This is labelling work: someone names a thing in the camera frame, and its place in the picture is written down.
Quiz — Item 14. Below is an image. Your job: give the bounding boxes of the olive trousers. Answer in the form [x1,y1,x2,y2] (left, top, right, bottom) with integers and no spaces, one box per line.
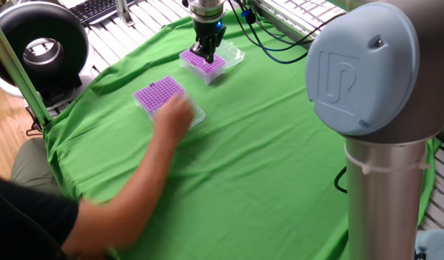
[10,138,64,196]

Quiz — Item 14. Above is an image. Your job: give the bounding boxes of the green table cloth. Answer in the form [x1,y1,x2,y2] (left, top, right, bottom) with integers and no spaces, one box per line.
[42,9,443,260]

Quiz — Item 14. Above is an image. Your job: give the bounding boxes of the bare human forearm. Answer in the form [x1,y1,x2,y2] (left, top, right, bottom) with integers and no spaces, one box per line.
[61,133,179,259]

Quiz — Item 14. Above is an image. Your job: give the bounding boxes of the black computer keyboard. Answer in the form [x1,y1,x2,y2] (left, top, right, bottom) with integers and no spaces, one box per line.
[68,0,136,25]

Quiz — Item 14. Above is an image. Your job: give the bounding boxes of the black ring-shaped device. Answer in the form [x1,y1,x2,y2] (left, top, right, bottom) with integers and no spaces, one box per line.
[0,0,96,109]

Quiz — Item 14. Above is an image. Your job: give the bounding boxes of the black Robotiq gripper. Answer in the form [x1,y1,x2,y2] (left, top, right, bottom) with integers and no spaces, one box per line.
[189,18,227,65]

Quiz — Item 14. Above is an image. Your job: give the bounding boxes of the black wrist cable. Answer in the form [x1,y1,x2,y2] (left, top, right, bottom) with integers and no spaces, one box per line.
[227,0,347,65]

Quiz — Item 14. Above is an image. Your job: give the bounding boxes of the silver metal stand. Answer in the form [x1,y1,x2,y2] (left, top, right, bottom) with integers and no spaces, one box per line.
[115,0,136,28]

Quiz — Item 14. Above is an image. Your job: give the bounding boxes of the green frame post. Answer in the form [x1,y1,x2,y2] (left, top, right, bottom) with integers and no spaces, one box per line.
[0,12,53,127]

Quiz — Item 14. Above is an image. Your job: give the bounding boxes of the bare human hand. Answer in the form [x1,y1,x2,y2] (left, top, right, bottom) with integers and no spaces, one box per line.
[152,93,196,142]

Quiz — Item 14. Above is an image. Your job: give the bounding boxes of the black shirt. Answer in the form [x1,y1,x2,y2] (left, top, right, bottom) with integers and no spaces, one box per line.
[0,174,80,260]

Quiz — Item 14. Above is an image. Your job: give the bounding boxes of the purple pipette tip box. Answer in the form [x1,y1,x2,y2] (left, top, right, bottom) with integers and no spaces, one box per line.
[133,74,207,129]
[178,38,246,86]

